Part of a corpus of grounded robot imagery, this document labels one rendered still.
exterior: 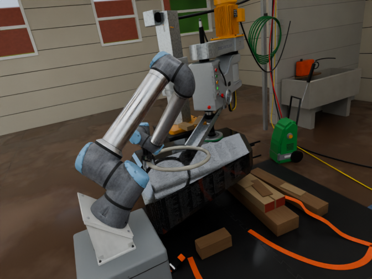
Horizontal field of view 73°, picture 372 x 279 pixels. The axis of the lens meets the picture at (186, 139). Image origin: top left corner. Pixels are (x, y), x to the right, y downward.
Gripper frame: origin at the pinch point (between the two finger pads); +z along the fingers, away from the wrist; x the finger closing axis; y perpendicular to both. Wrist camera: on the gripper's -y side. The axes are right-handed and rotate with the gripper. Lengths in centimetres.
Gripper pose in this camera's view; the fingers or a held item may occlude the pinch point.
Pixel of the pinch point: (149, 168)
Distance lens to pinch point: 196.0
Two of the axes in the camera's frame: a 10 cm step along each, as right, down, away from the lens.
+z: 0.9, 9.4, 3.1
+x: 10.0, -1.0, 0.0
